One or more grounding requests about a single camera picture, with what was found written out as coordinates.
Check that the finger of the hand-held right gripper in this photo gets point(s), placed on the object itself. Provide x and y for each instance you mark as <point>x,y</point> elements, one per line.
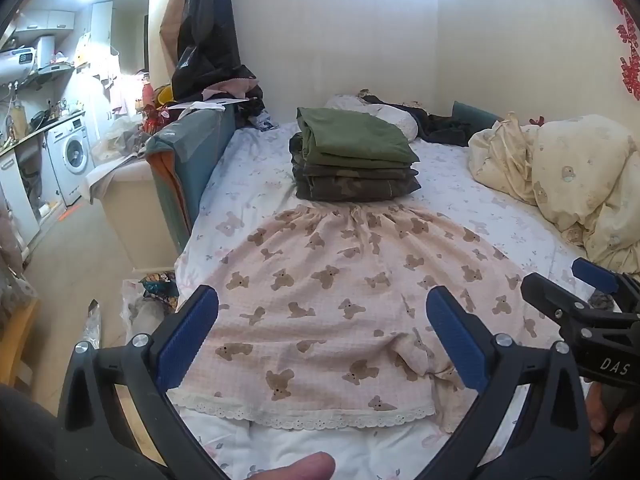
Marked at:
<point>597,275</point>
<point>550,294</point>

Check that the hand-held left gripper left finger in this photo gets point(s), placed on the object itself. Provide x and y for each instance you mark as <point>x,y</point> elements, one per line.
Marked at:
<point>186,341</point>

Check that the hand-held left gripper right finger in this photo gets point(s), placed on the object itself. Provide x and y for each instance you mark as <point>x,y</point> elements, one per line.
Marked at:
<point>456,341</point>

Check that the pink bear print pants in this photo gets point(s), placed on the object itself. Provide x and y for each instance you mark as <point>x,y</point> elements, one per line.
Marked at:
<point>325,305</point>

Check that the camouflage folded pants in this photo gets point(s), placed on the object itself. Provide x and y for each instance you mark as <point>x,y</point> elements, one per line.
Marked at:
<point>350,182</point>

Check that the green folded pants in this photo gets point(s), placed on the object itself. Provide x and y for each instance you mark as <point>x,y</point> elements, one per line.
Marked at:
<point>352,135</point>

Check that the person's right hand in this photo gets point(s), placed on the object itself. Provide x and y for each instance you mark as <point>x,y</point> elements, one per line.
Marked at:
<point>607,410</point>

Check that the person's left hand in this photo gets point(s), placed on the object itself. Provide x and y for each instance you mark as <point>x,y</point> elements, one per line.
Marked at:
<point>300,467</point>

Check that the translucent plastic bag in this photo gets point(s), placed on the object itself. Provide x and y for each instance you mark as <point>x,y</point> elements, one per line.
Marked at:
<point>142,312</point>

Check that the colourful patterned bag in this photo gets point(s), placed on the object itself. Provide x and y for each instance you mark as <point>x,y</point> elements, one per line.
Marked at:
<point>160,285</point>

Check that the clear plastic wrapper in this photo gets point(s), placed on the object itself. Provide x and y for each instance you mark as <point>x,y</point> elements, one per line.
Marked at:
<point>92,325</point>

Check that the cream bear print duvet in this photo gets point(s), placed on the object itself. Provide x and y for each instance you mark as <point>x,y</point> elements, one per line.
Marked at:
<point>575,170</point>

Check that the cream bedside cabinet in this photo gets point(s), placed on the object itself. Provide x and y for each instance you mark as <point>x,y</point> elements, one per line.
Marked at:
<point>132,210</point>

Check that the wooden stool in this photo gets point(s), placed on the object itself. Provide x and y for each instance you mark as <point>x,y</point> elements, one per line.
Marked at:
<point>15,340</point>

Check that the teal padded headboard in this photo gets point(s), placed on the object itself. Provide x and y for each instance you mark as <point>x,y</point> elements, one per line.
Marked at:
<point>192,160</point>

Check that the dark cloth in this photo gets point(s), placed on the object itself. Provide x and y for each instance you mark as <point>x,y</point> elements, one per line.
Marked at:
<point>22,435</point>

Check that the teal pillow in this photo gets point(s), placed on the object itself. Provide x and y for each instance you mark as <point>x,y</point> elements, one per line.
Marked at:
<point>475,116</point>

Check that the bed with floral white sheet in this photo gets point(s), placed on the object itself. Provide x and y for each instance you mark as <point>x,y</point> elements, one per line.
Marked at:
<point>260,160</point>

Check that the dark clothes pile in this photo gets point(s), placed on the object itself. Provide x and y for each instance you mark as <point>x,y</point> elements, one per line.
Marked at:
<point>440,127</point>

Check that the white plastic bag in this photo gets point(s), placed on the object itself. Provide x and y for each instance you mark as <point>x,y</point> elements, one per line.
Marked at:
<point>117,140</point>

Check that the white washing machine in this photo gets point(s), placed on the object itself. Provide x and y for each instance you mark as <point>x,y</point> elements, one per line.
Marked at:
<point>70,157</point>

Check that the white pillow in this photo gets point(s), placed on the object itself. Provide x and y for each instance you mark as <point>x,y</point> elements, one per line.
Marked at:
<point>397,117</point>

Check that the white paper sheet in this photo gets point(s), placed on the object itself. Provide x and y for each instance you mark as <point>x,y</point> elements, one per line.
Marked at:
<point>205,105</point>

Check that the yellow bag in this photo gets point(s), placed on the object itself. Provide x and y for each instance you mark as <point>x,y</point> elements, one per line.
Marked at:
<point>164,95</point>

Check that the red bottle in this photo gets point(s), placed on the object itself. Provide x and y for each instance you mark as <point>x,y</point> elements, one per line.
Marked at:
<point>147,95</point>

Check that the pink cloth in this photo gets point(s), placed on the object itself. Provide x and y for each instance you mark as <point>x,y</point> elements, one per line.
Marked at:
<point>235,87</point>

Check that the kitchen counter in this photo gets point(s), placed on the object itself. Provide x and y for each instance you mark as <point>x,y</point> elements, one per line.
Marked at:
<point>30,135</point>

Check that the black plastic bag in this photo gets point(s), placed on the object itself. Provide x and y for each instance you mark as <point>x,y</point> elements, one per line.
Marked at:
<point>207,35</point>

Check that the white water heater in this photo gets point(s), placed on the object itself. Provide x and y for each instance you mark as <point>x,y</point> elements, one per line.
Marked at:
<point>22,60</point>

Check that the red wall decoration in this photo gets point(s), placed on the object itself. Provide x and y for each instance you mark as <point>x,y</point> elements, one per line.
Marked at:
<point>627,45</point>

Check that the white wall cupboards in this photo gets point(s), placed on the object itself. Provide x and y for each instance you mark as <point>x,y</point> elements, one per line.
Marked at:
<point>55,17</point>

